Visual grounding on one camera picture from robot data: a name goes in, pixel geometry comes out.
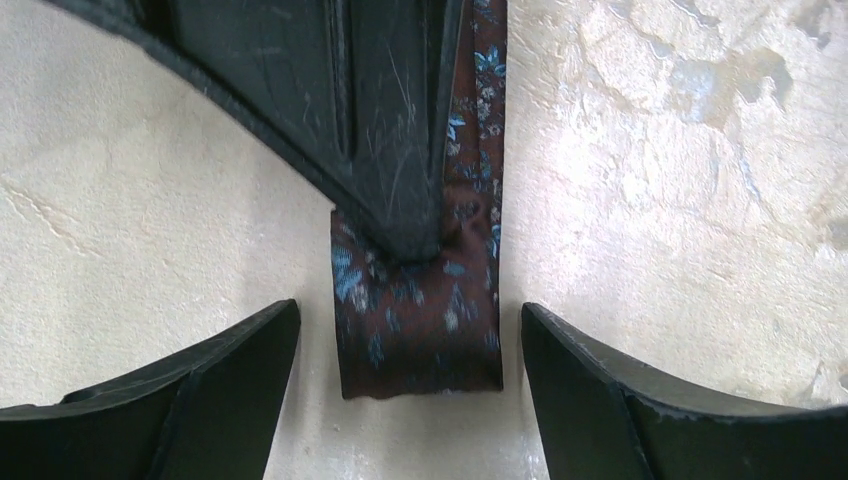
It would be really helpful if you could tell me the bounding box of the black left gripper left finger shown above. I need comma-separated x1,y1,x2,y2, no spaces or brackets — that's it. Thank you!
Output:
1,300,301,479

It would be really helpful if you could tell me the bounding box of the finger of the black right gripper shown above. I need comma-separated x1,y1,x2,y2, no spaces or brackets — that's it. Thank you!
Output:
61,0,464,262

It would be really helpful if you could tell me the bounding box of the maroon blue floral tie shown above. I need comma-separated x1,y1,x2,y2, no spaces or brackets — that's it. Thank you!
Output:
331,1,508,400

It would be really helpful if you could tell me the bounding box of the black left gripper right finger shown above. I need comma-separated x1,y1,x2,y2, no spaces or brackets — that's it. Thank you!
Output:
521,303,847,479

